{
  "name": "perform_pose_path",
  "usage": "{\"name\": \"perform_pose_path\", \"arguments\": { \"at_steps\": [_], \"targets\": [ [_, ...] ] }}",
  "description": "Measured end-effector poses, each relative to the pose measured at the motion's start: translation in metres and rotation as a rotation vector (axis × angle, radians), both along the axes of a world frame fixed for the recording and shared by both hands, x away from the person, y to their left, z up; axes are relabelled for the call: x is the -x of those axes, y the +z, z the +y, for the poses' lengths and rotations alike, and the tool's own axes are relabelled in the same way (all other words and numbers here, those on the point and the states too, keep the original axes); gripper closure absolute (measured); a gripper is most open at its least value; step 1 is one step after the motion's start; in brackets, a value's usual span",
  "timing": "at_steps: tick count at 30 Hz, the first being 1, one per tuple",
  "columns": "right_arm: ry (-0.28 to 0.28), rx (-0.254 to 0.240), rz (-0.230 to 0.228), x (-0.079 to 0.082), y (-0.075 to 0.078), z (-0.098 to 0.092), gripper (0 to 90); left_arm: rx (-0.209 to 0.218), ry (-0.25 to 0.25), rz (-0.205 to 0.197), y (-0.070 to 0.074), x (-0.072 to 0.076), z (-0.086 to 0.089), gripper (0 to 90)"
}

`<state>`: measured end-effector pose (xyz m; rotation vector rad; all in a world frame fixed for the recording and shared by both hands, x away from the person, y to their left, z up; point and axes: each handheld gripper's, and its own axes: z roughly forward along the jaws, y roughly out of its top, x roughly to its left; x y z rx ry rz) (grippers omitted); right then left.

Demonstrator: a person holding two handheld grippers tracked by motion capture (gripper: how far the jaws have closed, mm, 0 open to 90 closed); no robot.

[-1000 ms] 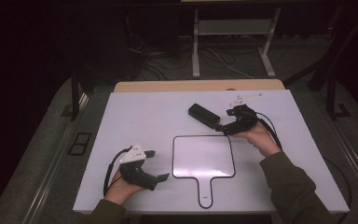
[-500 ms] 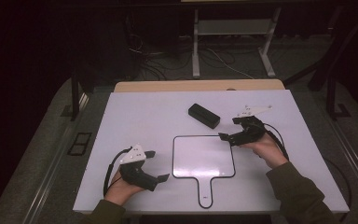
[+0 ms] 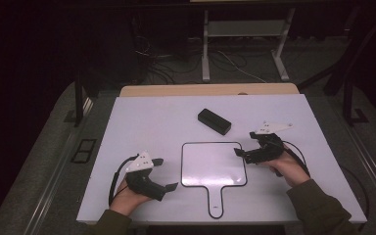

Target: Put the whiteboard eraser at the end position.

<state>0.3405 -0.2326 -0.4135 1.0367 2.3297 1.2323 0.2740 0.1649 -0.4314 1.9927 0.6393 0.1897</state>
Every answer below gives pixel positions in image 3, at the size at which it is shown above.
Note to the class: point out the black whiteboard eraser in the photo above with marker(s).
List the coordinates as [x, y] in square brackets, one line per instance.
[214, 121]

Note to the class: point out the black metal stand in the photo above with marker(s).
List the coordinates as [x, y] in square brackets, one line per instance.
[78, 104]
[348, 104]

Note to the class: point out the light wooden table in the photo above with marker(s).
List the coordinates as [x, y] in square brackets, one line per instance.
[192, 89]

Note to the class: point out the small handheld whiteboard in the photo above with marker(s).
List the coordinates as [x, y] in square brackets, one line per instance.
[212, 163]

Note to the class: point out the person's left hand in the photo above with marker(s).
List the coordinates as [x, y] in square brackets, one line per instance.
[124, 200]

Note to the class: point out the white metal stand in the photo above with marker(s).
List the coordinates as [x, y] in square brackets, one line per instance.
[205, 49]

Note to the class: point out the person's right hand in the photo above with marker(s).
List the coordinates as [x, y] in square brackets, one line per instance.
[290, 169]

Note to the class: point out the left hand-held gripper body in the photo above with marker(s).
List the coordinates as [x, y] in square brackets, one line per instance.
[140, 183]

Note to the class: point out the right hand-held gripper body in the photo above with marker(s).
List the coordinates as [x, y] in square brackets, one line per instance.
[269, 150]

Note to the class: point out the white tabletop board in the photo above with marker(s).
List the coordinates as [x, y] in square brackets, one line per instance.
[163, 124]

